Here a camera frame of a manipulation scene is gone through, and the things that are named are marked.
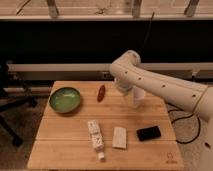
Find red pepper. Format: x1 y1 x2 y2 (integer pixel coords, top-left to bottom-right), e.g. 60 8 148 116
97 85 106 102

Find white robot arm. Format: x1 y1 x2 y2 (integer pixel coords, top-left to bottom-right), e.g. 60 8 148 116
109 50 213 171

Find green ceramic bowl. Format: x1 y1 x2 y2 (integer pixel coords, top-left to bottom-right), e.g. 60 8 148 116
49 87 81 114

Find white patterned bottle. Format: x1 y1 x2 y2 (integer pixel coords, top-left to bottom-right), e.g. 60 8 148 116
87 120 105 160

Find white rectangular block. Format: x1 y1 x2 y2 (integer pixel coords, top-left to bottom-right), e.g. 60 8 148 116
112 127 127 149

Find black smartphone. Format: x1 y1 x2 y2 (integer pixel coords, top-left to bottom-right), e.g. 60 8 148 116
137 126 161 141

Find black office chair base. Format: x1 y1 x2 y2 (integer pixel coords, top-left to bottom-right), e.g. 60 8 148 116
0 61 37 147

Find black hanging cable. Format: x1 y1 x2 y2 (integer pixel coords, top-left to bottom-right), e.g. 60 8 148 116
138 11 156 56

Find black floor cable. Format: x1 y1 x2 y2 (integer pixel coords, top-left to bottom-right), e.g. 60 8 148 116
167 104 202 145

